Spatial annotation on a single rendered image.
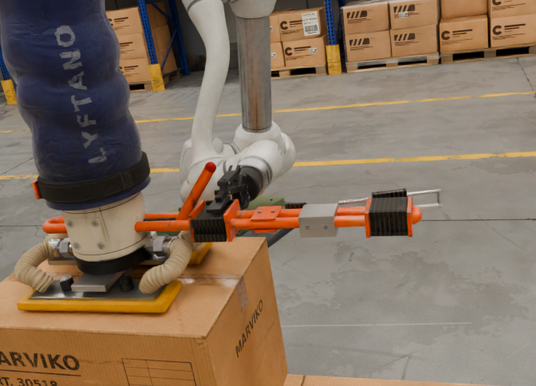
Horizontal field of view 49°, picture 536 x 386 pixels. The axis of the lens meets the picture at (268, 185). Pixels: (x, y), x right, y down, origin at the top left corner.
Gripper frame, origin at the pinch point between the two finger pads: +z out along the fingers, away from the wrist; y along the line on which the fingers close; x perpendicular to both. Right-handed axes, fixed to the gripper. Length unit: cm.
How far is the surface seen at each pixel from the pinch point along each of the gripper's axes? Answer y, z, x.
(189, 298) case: 13.9, 8.3, 6.5
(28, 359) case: 21.8, 19.4, 40.1
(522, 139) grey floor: 108, -367, -105
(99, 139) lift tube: -20.6, 7.1, 18.5
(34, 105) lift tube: -28.9, 10.5, 27.9
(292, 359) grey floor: 108, -94, 20
